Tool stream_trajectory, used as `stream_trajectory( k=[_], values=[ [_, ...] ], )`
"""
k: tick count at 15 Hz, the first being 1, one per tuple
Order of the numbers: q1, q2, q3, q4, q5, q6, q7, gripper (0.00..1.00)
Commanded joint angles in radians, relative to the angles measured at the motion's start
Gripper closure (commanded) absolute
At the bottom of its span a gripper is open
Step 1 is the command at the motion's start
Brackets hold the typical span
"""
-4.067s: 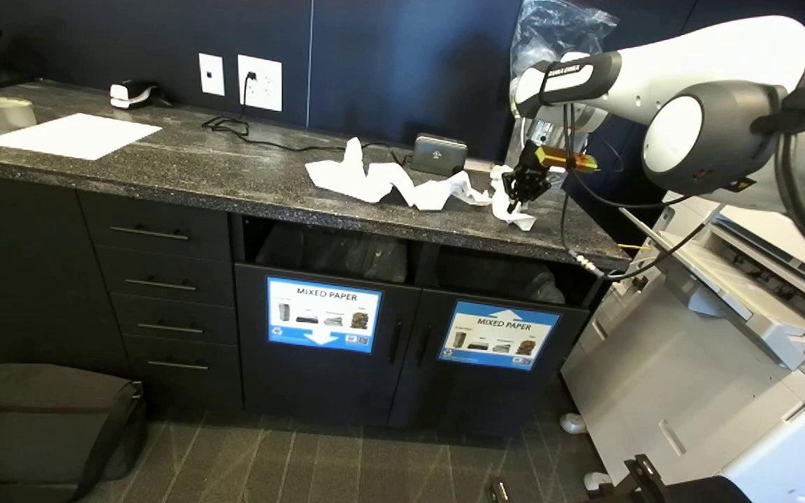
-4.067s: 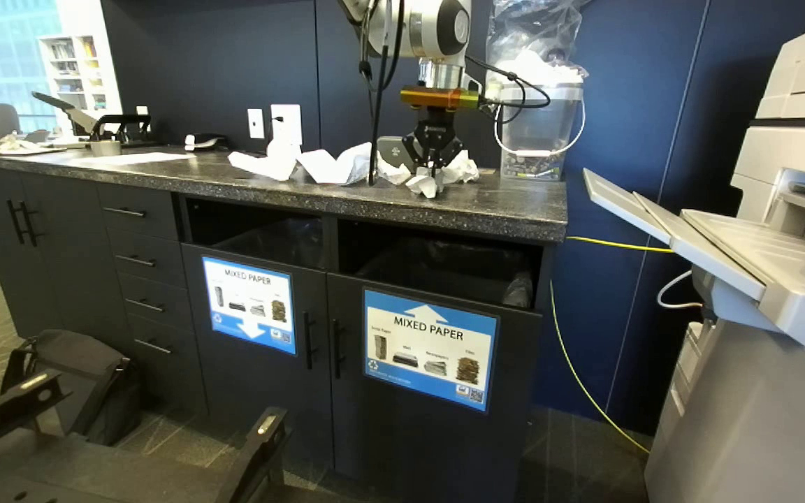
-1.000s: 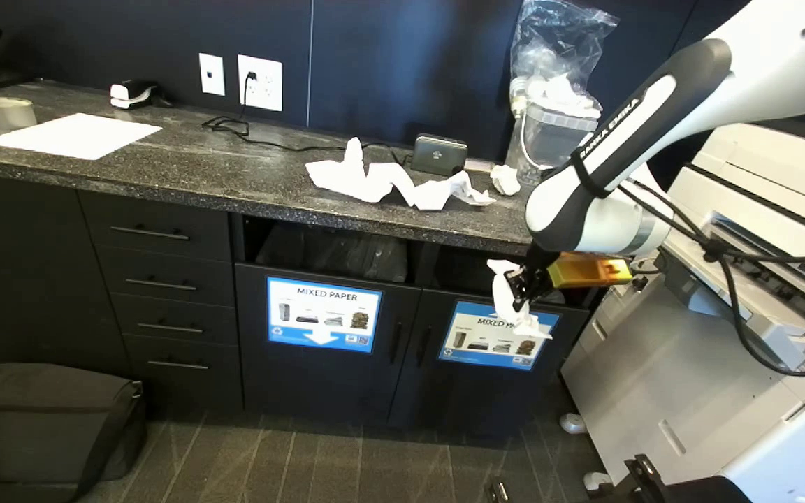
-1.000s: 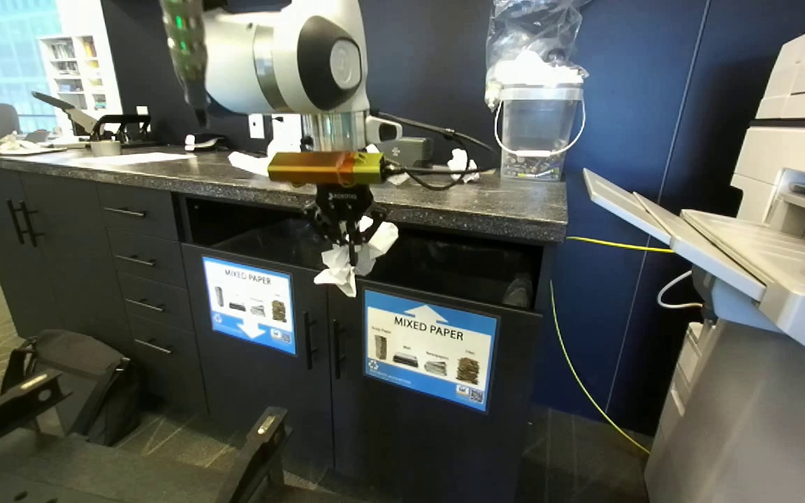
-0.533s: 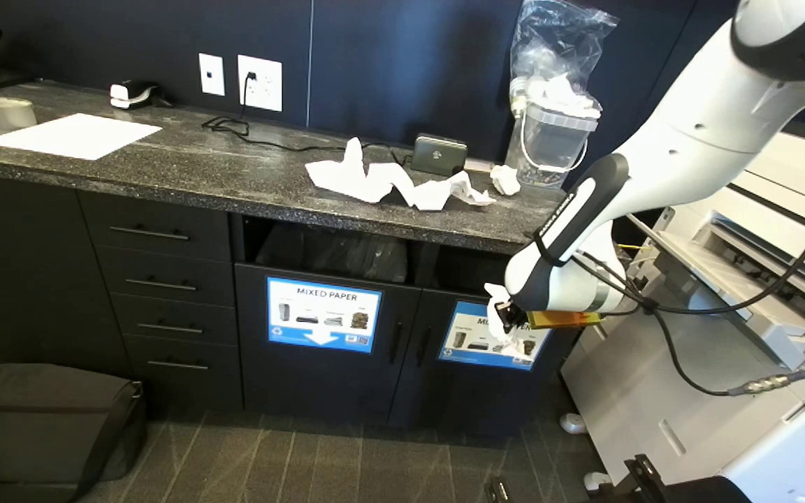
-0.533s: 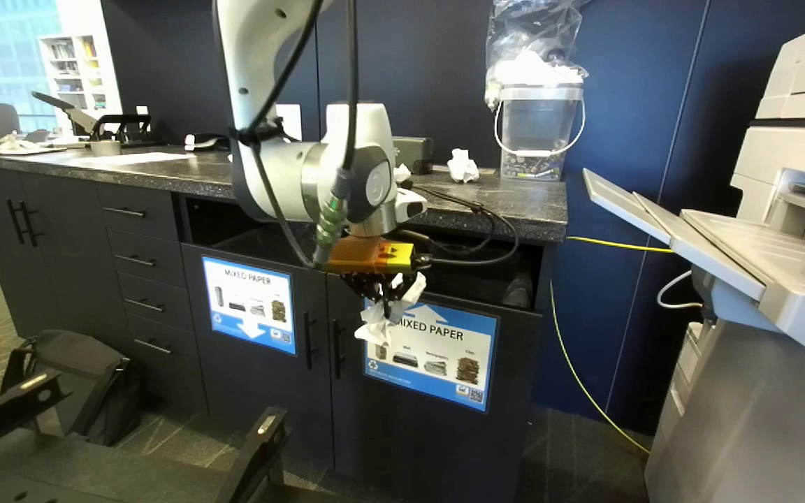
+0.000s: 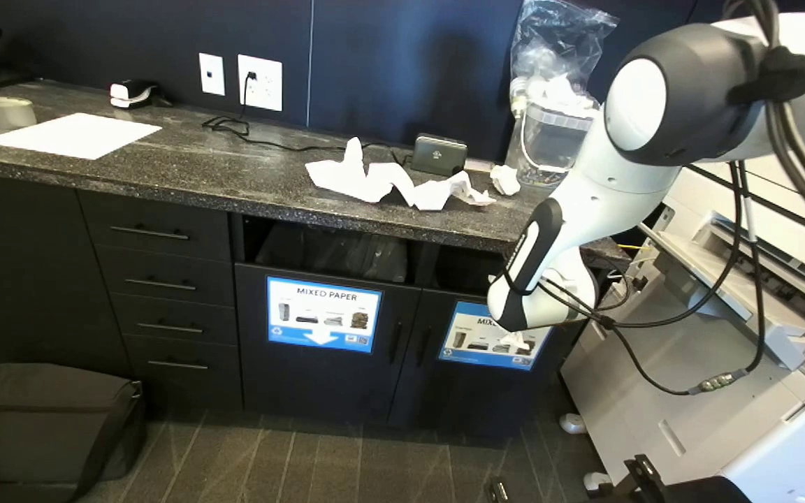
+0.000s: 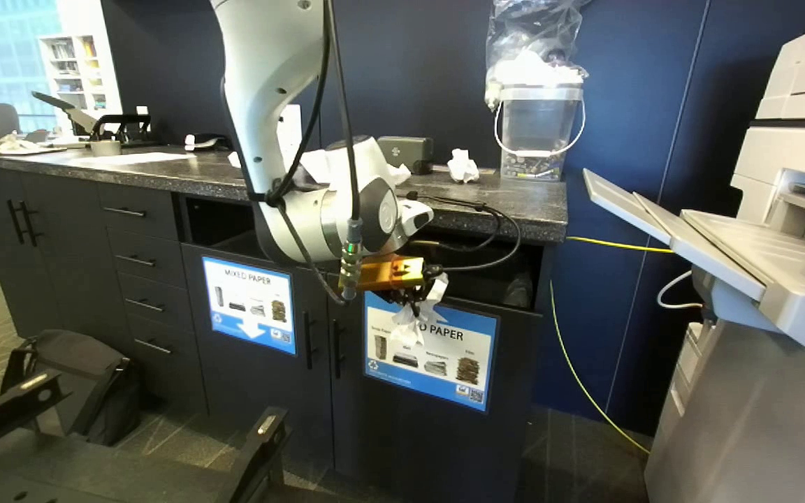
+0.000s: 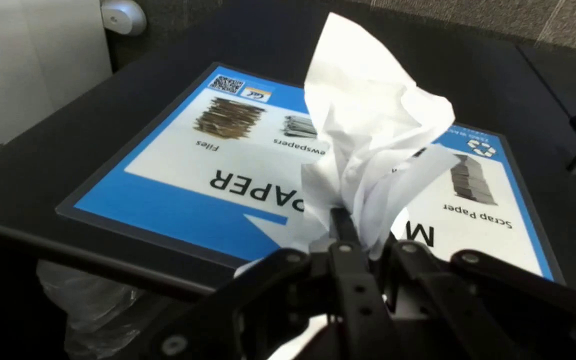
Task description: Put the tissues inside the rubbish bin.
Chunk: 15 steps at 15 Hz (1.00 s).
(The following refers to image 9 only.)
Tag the large white printer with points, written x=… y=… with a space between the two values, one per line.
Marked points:
x=54 y=51

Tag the blue mixed paper sign right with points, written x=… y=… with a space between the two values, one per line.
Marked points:
x=218 y=176

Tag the right black bin door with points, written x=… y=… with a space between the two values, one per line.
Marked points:
x=493 y=88

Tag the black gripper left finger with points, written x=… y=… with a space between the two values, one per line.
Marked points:
x=367 y=326

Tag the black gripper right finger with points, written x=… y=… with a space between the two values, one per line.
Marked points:
x=483 y=309

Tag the white tissue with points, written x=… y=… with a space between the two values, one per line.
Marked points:
x=381 y=153

